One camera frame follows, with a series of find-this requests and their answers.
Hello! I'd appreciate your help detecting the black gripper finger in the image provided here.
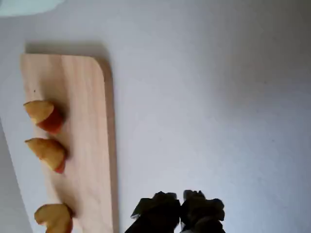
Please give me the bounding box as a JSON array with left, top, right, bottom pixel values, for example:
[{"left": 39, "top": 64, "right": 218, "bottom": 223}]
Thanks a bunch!
[
  {"left": 125, "top": 191, "right": 182, "bottom": 233},
  {"left": 180, "top": 190, "right": 225, "bottom": 233}
]

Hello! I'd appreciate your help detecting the wooden cutting board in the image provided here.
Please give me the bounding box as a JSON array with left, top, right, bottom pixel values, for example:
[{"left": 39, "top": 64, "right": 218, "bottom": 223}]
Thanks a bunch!
[{"left": 19, "top": 53, "right": 120, "bottom": 233}]

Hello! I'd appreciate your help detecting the yellow apple slice red skin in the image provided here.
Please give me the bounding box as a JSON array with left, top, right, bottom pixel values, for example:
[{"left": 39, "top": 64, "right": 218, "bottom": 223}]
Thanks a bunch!
[
  {"left": 34, "top": 203, "right": 73, "bottom": 233},
  {"left": 23, "top": 100, "right": 64, "bottom": 134},
  {"left": 25, "top": 137, "right": 67, "bottom": 174}
]

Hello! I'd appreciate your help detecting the white bowl with butterfly print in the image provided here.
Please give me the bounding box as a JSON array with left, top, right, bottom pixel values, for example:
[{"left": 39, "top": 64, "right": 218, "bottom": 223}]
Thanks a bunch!
[{"left": 0, "top": 0, "right": 65, "bottom": 17}]

